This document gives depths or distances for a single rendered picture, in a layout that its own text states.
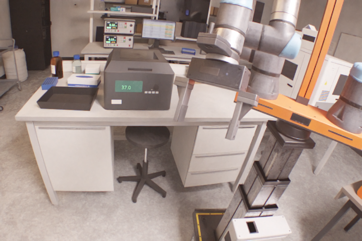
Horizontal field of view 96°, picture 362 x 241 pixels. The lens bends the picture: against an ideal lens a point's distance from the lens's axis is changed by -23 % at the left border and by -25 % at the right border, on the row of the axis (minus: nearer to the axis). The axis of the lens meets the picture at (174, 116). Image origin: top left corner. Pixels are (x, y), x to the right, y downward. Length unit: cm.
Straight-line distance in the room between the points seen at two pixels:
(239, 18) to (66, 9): 564
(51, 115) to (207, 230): 122
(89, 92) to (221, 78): 118
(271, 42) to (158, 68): 80
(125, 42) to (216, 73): 268
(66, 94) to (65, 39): 456
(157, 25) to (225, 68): 277
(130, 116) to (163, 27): 215
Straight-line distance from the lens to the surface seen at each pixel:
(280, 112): 78
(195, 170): 168
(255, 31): 57
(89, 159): 149
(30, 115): 134
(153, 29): 317
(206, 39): 40
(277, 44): 57
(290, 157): 91
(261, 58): 77
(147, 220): 178
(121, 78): 120
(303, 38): 208
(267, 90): 78
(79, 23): 590
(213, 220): 153
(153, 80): 122
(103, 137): 136
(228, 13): 47
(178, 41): 369
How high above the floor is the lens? 151
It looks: 28 degrees down
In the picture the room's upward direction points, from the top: 9 degrees clockwise
